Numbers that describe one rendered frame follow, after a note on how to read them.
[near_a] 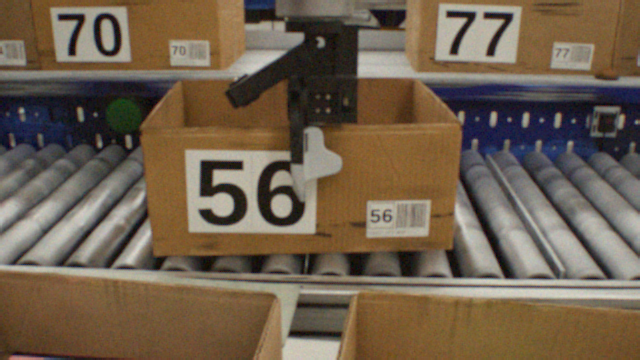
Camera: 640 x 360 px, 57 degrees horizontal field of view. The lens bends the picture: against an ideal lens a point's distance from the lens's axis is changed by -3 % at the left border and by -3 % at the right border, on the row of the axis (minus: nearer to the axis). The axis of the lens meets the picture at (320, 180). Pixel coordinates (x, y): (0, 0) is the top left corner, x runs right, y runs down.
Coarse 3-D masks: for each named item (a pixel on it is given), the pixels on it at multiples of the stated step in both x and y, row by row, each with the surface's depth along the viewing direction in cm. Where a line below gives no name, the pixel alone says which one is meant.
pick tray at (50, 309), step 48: (0, 288) 54; (48, 288) 53; (96, 288) 53; (144, 288) 52; (192, 288) 51; (0, 336) 56; (48, 336) 55; (96, 336) 55; (144, 336) 54; (192, 336) 53; (240, 336) 52
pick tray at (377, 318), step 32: (352, 320) 48; (384, 320) 51; (416, 320) 51; (448, 320) 50; (480, 320) 50; (512, 320) 50; (544, 320) 49; (576, 320) 49; (608, 320) 48; (352, 352) 49; (384, 352) 53; (416, 352) 52; (448, 352) 52; (480, 352) 51; (512, 352) 51; (544, 352) 50; (576, 352) 50; (608, 352) 49
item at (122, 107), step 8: (112, 104) 118; (120, 104) 118; (128, 104) 118; (112, 112) 118; (120, 112) 118; (128, 112) 118; (136, 112) 118; (112, 120) 119; (120, 120) 119; (128, 120) 119; (136, 120) 119; (112, 128) 120; (120, 128) 120; (128, 128) 119; (136, 128) 120
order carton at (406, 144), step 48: (192, 96) 99; (384, 96) 101; (432, 96) 88; (144, 144) 72; (192, 144) 72; (240, 144) 73; (288, 144) 73; (336, 144) 73; (384, 144) 73; (432, 144) 74; (336, 192) 75; (384, 192) 76; (432, 192) 76; (192, 240) 77; (240, 240) 77; (288, 240) 77; (336, 240) 78; (384, 240) 78; (432, 240) 79
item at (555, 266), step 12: (492, 168) 112; (504, 180) 104; (504, 192) 103; (516, 204) 96; (528, 216) 90; (528, 228) 89; (540, 240) 83; (540, 252) 83; (552, 252) 79; (552, 264) 78
